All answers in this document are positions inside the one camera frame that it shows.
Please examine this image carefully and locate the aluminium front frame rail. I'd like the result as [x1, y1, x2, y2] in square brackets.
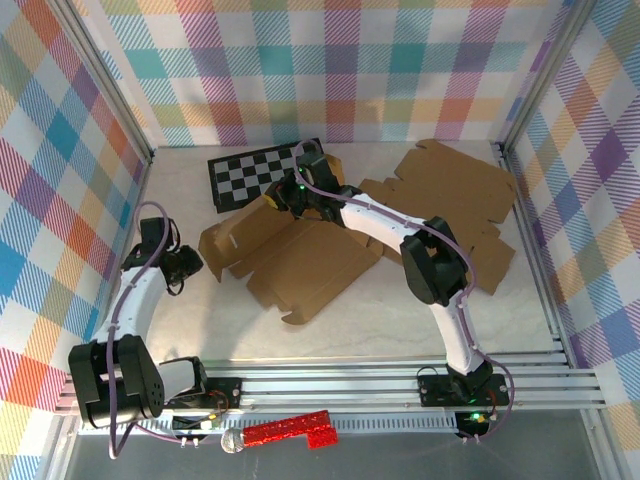
[54, 352, 609, 416]

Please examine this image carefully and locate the brown cardboard mailer box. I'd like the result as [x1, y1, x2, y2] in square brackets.
[358, 138, 519, 296]
[198, 153, 384, 326]

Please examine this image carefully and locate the silver glitter ball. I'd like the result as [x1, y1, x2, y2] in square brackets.
[220, 428, 247, 455]

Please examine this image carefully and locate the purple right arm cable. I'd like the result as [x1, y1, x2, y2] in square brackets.
[294, 139, 516, 444]

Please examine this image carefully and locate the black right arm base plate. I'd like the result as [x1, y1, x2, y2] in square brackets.
[417, 372, 511, 407]

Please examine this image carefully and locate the black grey checkerboard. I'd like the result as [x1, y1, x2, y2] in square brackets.
[207, 138, 326, 215]

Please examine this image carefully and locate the small controller board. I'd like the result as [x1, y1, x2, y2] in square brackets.
[172, 413, 225, 435]
[455, 409, 494, 439]

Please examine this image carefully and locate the aluminium frame post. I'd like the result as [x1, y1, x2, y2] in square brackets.
[498, 0, 599, 154]
[49, 0, 156, 166]

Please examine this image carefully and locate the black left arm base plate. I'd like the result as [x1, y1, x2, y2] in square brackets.
[202, 375, 244, 412]

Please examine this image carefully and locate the white slotted cable duct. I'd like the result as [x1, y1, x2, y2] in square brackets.
[79, 412, 459, 436]

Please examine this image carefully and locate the red glitter block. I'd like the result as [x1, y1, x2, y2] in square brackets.
[242, 409, 340, 451]

